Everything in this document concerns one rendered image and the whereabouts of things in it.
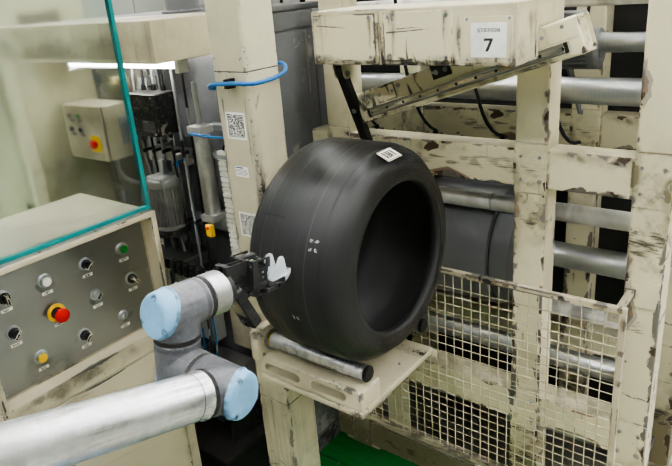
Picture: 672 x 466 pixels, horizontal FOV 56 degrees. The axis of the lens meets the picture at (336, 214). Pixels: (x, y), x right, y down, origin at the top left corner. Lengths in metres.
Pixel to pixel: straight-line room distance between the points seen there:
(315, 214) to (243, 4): 0.58
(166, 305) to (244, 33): 0.78
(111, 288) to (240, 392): 0.88
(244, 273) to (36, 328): 0.72
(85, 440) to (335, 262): 0.68
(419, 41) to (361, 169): 0.38
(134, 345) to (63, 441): 1.04
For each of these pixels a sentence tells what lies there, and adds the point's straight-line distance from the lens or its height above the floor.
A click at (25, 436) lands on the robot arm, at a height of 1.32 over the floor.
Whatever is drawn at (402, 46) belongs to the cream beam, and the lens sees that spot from 1.70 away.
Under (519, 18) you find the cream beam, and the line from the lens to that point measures 1.57.
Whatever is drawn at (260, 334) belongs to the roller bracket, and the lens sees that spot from 1.85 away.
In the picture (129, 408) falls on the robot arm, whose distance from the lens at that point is 1.06.
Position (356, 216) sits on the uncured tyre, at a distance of 1.45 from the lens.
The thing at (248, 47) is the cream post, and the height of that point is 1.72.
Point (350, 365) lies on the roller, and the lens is 1.70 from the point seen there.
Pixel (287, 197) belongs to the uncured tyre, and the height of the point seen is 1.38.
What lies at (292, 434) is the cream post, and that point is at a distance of 2.16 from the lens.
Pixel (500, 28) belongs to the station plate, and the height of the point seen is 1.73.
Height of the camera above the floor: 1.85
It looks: 20 degrees down
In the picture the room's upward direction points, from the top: 5 degrees counter-clockwise
